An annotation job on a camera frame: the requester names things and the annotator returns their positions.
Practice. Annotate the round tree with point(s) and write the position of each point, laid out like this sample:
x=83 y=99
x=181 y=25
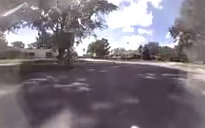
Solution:
x=98 y=47

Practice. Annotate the grey asphalt road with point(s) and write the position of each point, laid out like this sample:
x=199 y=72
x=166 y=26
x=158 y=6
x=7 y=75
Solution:
x=103 y=90

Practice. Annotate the row of trees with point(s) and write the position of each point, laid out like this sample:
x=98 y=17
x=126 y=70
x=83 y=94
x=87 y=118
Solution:
x=150 y=51

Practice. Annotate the large tree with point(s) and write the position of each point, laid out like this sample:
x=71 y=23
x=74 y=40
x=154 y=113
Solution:
x=65 y=23
x=196 y=30

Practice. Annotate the pale low building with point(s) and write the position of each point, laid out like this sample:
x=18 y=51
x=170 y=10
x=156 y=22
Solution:
x=33 y=53

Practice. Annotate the robot's own part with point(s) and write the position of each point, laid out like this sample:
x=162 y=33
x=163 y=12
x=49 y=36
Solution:
x=135 y=126

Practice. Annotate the grass verge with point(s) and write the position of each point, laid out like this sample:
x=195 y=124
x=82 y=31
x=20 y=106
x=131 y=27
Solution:
x=13 y=61

